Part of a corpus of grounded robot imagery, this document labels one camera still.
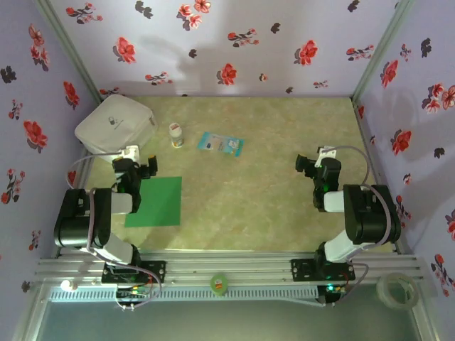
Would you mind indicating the white plastic storage box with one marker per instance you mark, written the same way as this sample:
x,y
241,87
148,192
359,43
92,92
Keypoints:
x,y
113,124

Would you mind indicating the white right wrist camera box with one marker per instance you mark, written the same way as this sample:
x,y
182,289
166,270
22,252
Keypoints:
x,y
327,153

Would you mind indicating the green square paper sheet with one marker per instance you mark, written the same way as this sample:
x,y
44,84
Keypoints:
x,y
160,202

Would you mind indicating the clear adhesive tape roll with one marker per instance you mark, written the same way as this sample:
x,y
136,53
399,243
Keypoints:
x,y
382,293

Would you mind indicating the white pill bottle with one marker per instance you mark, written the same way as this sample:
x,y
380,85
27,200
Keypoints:
x,y
176,136

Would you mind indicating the aluminium corner post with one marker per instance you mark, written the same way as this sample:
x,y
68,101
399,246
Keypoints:
x,y
379,53
71,53

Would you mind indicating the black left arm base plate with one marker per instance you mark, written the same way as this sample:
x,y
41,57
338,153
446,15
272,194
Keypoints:
x,y
156,271

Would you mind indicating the light blue snack packet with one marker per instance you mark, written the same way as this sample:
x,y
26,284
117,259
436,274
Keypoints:
x,y
220,144

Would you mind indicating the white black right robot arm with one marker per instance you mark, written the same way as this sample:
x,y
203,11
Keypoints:
x,y
369,216

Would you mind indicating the small green tape roll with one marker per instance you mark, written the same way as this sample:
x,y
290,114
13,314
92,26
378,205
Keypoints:
x,y
219,284

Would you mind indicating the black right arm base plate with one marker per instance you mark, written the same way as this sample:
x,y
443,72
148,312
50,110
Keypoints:
x,y
302,270

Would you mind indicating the aluminium mounting rail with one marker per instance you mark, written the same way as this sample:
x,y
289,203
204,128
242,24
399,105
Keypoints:
x,y
231,266

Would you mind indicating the small white bottle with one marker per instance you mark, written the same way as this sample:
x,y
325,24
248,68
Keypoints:
x,y
67,285

